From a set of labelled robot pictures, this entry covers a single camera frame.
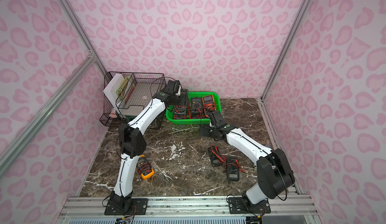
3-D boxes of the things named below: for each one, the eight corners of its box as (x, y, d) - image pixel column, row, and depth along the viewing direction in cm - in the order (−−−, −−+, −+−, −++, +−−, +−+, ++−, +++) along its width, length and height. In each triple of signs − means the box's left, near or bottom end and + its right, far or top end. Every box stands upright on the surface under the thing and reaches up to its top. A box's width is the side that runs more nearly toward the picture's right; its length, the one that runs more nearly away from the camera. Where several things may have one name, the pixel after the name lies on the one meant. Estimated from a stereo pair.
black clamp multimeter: (227, 181, 83) (229, 178, 79) (225, 161, 90) (226, 158, 86) (239, 181, 83) (241, 178, 79) (236, 161, 90) (237, 158, 86)
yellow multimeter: (143, 181, 83) (140, 179, 79) (136, 162, 90) (133, 158, 86) (155, 175, 85) (153, 172, 81) (147, 156, 92) (145, 152, 88)
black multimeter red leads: (214, 168, 87) (214, 165, 84) (205, 151, 94) (206, 148, 90) (225, 163, 89) (226, 160, 86) (216, 147, 96) (217, 144, 92)
